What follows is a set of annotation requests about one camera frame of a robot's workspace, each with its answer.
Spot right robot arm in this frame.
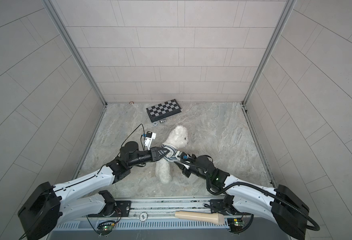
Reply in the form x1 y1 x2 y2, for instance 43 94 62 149
177 152 313 240

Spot round white sticker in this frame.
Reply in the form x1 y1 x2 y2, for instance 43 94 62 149
139 212 148 222

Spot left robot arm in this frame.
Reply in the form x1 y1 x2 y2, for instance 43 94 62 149
18 141 176 240

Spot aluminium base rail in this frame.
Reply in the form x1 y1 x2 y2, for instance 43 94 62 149
42 194 295 222

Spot circuit board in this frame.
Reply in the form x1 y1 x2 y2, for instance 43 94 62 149
97 221 116 236
227 219 244 234

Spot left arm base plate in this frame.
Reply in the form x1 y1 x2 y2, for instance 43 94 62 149
111 201 132 218

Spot left circuit board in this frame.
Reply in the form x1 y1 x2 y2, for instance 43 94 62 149
97 221 116 236

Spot black corrugated cable hose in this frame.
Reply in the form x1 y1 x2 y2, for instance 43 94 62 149
178 157 321 232

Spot beige wooden handle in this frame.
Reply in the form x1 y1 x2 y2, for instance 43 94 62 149
174 211 225 225

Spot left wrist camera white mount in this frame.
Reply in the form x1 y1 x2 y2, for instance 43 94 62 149
143 131 156 150

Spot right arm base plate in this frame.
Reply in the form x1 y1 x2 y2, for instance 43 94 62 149
208 199 232 216

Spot white teddy bear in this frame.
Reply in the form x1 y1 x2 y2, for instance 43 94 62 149
155 126 189 184

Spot blue white striped sweater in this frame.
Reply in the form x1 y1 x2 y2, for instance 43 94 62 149
162 144 178 162

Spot right circuit board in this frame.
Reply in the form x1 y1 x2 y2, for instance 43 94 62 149
227 219 244 234

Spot black white chessboard box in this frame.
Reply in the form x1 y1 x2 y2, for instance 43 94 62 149
146 99 182 123

